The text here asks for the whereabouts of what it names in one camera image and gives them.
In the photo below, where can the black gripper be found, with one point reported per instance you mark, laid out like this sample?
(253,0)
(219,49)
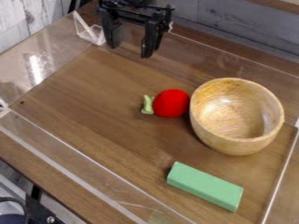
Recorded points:
(149,13)

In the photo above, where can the red round plush tomato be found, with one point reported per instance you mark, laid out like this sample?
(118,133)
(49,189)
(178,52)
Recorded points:
(170,104)

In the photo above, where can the wooden bowl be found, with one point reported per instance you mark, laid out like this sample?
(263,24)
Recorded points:
(237,115)

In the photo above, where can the green rectangular block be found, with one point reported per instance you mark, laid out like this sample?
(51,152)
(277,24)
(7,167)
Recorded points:
(206,186)

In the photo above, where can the black clamp with bolt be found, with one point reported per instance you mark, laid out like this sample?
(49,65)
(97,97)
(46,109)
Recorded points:
(39,214)

